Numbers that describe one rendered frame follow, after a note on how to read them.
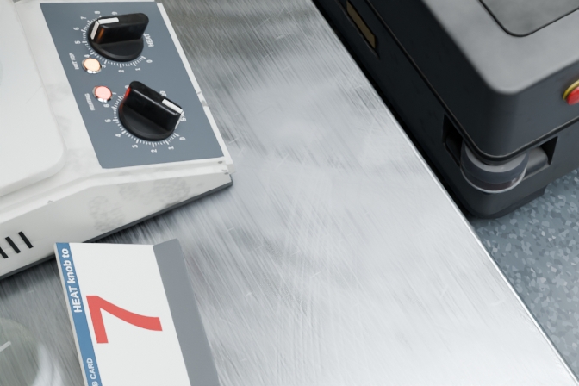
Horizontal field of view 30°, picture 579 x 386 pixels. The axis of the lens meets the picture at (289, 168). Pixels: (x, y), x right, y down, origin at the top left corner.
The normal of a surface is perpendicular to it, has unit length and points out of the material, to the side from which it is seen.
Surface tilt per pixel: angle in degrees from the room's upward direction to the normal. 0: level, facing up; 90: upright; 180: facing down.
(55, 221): 90
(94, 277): 40
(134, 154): 30
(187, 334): 0
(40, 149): 0
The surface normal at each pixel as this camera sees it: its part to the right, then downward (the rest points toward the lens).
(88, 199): 0.38, 0.80
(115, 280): 0.54, -0.55
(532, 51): -0.09, -0.47
